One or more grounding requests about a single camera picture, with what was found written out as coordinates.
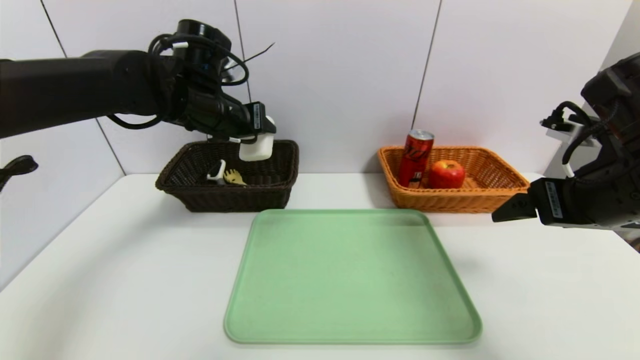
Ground orange wicker basket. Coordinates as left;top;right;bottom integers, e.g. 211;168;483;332
377;145;532;215

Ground white soap bar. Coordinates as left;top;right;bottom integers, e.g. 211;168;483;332
238;115;277;162

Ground thin black zip tie tail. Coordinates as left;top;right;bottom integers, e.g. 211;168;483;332
239;42;276;65

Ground white peeler with grey handle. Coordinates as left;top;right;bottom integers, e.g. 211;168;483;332
206;159;227;185

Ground thin black camera cable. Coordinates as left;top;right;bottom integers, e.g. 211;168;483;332
550;100;612;179

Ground red soda can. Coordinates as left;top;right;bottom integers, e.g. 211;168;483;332
398;129;436;190

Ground red apple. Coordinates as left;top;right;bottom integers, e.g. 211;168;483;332
428;159;467;190

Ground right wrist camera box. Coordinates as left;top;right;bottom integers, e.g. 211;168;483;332
539;111;601;149

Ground black looped left wrist cable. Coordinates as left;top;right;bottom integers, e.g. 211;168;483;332
106;33;250;131

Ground dark brown wicker basket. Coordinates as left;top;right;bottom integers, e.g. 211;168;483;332
155;139;301;213

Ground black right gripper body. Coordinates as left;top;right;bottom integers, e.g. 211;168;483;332
527;177;612;230

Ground light green plastic tray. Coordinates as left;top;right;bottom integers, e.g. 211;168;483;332
223;208;483;345

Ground thick black left shoulder cable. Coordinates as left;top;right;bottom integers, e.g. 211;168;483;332
0;154;40;194

